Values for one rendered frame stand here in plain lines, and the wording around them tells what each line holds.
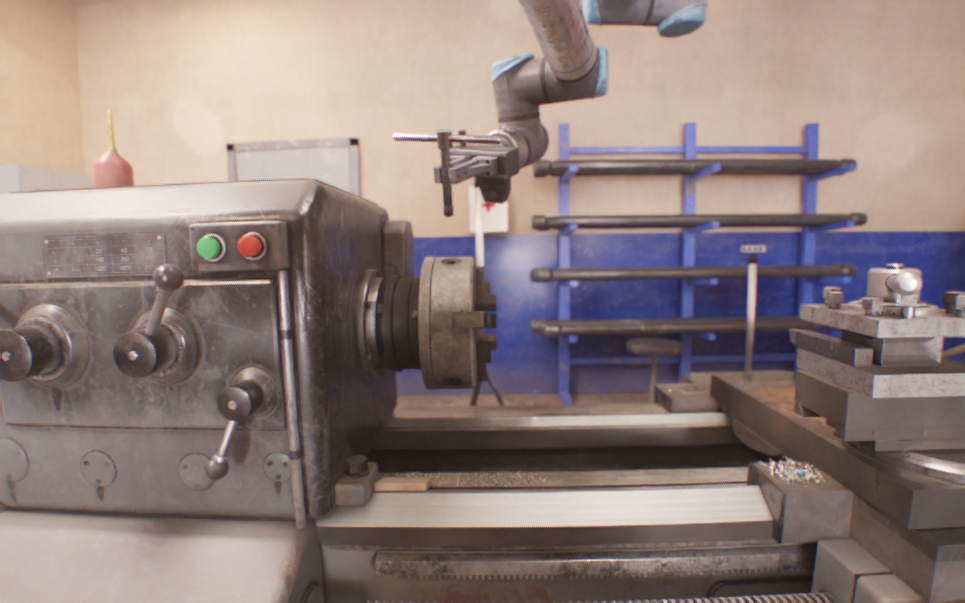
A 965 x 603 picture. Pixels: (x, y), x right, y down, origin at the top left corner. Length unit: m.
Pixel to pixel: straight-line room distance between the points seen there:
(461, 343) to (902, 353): 0.62
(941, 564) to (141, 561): 1.02
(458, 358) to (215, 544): 0.44
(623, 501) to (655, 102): 3.74
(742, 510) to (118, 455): 0.94
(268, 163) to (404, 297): 3.56
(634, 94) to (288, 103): 2.82
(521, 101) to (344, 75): 3.37
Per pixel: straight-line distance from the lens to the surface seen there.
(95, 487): 0.93
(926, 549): 0.81
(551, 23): 0.82
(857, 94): 5.08
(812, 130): 4.63
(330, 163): 4.13
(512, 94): 1.01
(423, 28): 4.31
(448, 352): 0.79
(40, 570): 0.93
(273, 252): 0.66
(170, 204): 0.79
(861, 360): 0.79
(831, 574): 0.88
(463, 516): 0.77
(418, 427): 1.09
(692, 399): 1.21
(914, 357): 0.84
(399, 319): 0.83
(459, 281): 0.80
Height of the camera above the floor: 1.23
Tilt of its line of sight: 6 degrees down
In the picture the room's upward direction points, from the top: 1 degrees counter-clockwise
